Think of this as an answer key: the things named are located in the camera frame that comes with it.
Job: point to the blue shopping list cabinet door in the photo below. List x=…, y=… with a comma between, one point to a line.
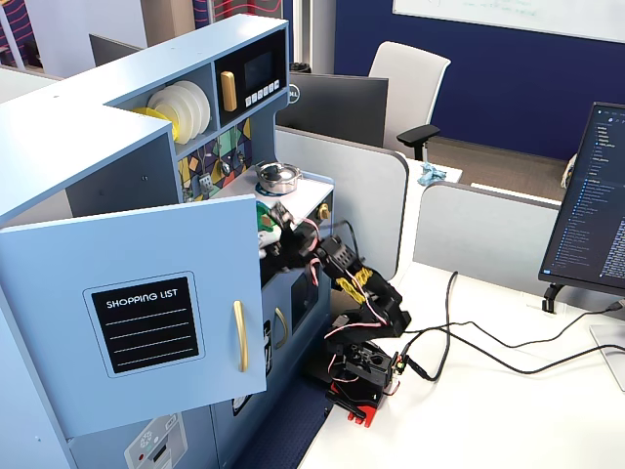
x=49, y=293

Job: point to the white beige bundle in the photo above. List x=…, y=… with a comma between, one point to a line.
x=570, y=171

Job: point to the silver toy pot with lid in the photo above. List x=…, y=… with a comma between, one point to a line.
x=278, y=177

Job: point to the small controller board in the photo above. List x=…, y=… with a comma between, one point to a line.
x=400, y=365

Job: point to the white toy plate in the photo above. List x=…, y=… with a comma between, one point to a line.
x=189, y=110
x=163, y=105
x=205, y=110

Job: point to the grey rounded desk partition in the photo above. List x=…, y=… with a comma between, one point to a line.
x=366, y=195
x=483, y=234

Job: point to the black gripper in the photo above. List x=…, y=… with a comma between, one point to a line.
x=289, y=242

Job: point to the monitor showing code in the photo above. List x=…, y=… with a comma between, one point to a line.
x=591, y=205

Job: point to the small toy grater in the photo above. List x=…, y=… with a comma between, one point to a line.
x=205, y=183

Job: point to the blue crumpled cloth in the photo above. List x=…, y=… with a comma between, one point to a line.
x=429, y=175

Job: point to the red table clamp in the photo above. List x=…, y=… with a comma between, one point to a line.
x=366, y=415

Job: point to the white office chair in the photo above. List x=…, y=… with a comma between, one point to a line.
x=410, y=83

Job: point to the blue toy kitchen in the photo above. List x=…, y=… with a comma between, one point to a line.
x=49, y=146

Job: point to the black dell monitor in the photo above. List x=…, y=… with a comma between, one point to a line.
x=337, y=107

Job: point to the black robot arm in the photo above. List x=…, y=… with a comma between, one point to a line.
x=386, y=303

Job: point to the silver monitor base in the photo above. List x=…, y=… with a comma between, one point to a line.
x=612, y=356

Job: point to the gold stove knob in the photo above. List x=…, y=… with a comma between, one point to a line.
x=323, y=212

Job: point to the black toy microwave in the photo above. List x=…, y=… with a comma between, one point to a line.
x=259, y=58

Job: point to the green recipient bowl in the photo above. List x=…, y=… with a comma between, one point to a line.
x=263, y=215

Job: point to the whiteboard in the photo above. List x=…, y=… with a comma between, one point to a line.
x=512, y=12

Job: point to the yellow toy plate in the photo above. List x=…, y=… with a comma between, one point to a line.
x=145, y=113

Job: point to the dark monitor back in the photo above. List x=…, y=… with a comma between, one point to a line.
x=112, y=51

